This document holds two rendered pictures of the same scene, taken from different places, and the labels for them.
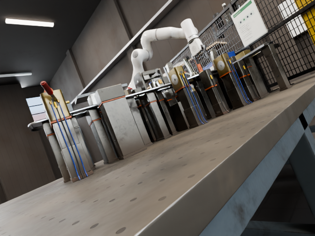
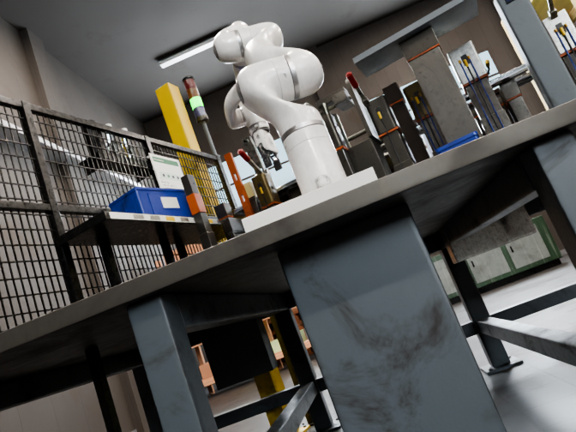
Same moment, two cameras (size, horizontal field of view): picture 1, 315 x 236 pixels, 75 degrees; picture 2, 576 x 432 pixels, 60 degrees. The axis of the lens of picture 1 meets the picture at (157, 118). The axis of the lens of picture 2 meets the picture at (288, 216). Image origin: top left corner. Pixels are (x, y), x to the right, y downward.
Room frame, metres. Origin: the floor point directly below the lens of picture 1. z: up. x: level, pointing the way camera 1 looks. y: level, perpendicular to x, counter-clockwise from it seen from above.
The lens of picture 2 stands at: (2.76, 1.01, 0.51)
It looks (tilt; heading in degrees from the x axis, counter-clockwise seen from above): 12 degrees up; 230
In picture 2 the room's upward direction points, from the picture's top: 21 degrees counter-clockwise
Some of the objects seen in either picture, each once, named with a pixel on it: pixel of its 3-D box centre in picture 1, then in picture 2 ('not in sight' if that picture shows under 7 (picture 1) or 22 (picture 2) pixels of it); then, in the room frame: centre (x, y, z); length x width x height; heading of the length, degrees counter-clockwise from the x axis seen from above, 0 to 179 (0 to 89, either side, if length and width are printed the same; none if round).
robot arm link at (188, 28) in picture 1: (189, 29); (251, 112); (1.51, -0.47, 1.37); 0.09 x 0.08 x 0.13; 149
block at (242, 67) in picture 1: (245, 82); not in sight; (1.36, -0.63, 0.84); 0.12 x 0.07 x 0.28; 29
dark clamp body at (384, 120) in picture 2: (145, 115); (399, 153); (1.45, 0.08, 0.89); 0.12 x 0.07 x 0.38; 29
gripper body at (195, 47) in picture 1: (196, 47); (264, 142); (1.50, -0.47, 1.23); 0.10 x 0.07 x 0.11; 29
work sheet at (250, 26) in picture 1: (248, 23); (172, 186); (1.68, -1.00, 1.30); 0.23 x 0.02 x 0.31; 29
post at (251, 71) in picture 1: (251, 78); not in sight; (1.40, -0.70, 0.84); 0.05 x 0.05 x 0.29; 29
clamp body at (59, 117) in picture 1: (66, 136); not in sight; (0.82, 0.37, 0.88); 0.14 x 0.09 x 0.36; 29
